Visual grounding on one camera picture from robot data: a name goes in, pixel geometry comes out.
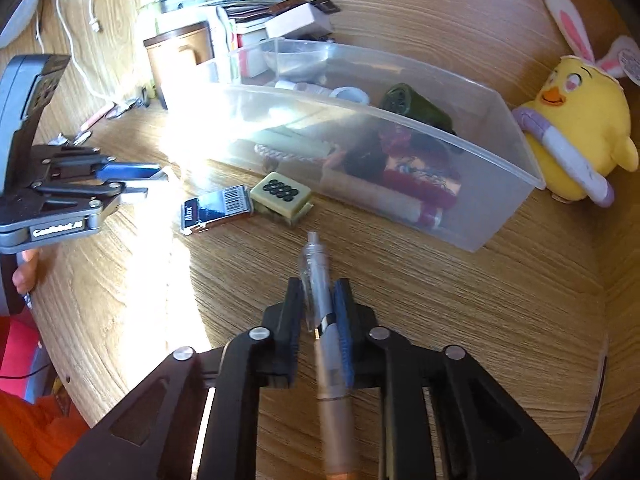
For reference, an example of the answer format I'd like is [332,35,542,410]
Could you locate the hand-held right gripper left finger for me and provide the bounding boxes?
[50,277,307,480]

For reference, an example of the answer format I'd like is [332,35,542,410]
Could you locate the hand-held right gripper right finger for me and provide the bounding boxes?
[332,277,583,480]

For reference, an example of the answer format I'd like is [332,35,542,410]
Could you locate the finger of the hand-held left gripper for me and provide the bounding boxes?
[97,167,171,217]
[94,159,163,184]

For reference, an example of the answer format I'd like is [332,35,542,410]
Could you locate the grey mechanical pen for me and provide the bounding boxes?
[297,231,361,480]

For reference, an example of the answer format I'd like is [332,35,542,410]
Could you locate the white tube with red end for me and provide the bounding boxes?
[320,170,446,231]

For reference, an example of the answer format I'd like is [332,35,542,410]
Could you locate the clear plastic storage bin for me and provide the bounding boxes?
[167,37,547,253]

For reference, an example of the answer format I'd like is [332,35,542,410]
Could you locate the white tube with blue print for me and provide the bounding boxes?
[274,80,336,97]

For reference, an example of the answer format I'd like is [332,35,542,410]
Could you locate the blue tape roll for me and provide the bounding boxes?
[332,86,371,106]

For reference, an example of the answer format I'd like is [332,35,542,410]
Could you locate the green spray bottle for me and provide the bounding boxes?
[378,82,457,136]

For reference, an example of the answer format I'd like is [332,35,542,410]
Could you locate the person's left hand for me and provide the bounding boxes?
[12,250,41,295]

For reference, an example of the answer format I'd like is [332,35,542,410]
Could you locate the small metal pliers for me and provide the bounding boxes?
[57,100,151,146]

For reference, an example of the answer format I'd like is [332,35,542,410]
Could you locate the blue staple box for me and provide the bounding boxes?
[180,185,253,235]

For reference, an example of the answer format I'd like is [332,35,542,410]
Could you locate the brown container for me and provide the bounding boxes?
[142,20,216,111]

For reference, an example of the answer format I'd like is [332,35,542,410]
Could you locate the cream mahjong tile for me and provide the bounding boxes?
[248,171,315,226]

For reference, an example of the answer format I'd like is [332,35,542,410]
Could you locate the red packet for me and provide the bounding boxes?
[385,152,463,206]

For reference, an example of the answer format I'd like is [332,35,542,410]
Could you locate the pale tube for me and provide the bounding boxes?
[250,127,336,160]

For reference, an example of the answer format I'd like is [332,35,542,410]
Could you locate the grey box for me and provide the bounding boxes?
[157,0,198,16]

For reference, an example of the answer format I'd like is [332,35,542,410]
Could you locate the stack of books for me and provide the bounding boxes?
[200,0,341,76]

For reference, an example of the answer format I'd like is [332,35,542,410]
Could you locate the person's orange clothing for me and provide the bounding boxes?
[0,315,96,480]

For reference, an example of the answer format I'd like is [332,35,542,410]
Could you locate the white cardboard box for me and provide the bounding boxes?
[265,2,335,41]

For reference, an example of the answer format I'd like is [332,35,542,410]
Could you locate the yellow chick plush toy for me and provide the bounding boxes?
[512,0,640,208]

